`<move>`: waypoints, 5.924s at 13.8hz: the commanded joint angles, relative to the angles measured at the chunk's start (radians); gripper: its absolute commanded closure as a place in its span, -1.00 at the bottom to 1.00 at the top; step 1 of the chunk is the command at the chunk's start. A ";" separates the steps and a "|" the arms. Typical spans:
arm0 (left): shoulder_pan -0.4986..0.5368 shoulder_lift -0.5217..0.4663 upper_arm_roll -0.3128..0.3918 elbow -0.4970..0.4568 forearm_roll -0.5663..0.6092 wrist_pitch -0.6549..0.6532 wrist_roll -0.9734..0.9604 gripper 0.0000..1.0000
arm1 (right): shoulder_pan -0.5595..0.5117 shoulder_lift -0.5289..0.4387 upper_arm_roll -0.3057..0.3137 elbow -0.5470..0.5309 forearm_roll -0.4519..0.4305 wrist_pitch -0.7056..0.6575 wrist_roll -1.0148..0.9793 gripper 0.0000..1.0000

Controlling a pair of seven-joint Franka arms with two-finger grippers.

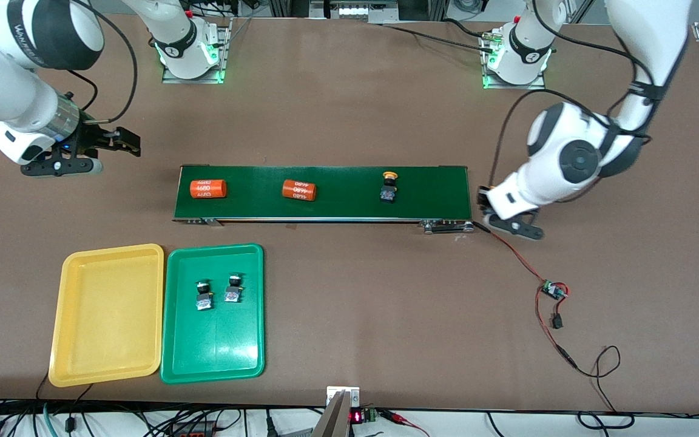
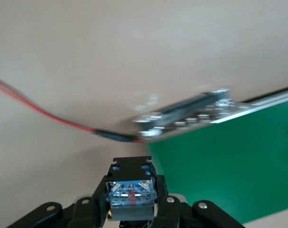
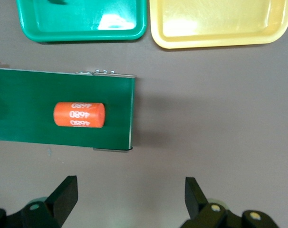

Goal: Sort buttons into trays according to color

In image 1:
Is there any orange 4680 cylinder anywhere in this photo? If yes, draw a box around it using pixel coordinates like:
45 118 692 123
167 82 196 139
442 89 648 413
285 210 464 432
189 179 228 200
282 180 317 202

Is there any small controller circuit board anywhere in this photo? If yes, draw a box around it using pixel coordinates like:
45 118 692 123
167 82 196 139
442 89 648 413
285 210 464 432
541 279 569 301

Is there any green conveyor belt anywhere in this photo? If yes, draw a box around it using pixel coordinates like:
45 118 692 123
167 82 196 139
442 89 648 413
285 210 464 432
172 164 476 234

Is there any yellow plastic tray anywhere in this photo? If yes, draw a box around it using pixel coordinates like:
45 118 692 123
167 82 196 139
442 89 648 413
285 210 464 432
48 243 165 388

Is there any green plastic tray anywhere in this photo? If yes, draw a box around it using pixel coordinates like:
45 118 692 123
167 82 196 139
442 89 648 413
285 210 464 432
160 243 265 385

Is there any metal rack device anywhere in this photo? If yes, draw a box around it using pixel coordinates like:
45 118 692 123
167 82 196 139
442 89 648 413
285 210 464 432
309 0 400 20

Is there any red clip lead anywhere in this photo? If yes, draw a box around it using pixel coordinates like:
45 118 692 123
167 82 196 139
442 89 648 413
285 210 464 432
380 410 429 437

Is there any black power strip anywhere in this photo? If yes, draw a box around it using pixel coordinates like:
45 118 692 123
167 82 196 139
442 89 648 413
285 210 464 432
167 418 223 437

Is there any red black power wire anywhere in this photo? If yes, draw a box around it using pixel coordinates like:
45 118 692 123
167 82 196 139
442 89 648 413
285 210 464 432
471 220 622 413

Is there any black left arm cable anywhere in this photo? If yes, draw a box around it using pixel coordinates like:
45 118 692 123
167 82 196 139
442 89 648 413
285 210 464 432
489 0 657 189

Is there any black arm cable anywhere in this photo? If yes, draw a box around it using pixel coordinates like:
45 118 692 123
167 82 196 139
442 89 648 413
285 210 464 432
67 0 138 125
489 0 657 189

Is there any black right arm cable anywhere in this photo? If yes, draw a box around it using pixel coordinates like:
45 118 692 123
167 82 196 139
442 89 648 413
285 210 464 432
67 0 138 125

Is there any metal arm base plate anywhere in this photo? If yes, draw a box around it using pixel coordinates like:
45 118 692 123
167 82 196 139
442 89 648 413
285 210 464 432
161 17 233 84
480 30 547 91

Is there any black cable on table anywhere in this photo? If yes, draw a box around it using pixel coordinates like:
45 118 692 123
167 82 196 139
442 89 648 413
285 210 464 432
377 17 496 49

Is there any metal table edge bracket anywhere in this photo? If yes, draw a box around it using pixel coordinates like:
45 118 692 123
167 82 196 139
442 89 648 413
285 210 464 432
326 386 360 407

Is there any grey metal mount bar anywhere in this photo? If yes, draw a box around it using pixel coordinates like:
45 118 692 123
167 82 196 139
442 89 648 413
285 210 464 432
311 390 351 437

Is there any teal cable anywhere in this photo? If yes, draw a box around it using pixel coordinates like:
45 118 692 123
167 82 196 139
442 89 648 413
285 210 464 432
43 401 62 437

